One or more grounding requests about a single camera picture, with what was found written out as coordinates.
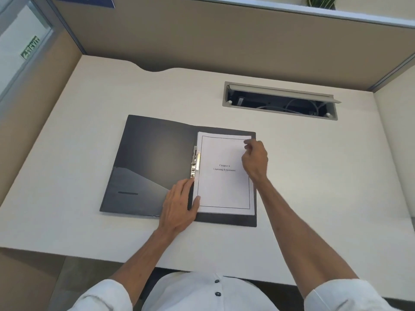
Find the person's right hand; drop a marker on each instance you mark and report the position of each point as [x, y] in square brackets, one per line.
[257, 163]

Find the person's left hand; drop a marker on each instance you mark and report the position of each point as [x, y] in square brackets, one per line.
[175, 213]

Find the person's left thumb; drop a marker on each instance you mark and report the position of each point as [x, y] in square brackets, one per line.
[195, 205]

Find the person's right fingers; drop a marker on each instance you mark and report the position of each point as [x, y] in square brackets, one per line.
[250, 145]

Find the white printed paper stack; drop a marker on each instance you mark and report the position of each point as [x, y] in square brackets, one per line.
[223, 187]

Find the black folder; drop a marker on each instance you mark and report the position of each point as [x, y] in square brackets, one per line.
[152, 158]

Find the person's right forearm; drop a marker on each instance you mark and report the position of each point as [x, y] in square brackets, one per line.
[291, 236]

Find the person's left forearm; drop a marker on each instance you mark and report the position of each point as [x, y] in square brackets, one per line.
[142, 262]

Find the metal folder clip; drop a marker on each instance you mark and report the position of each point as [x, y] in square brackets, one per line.
[195, 163]

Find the white shirt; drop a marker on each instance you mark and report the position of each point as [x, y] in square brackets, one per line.
[201, 296]

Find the beige cubicle partition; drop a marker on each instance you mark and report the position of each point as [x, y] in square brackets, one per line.
[29, 103]
[227, 35]
[397, 142]

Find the green potted plant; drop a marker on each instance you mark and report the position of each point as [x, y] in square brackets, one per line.
[321, 1]

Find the green exit sign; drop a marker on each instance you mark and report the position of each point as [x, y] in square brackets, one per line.
[30, 47]

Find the glass window panel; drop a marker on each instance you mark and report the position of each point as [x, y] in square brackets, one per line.
[19, 45]

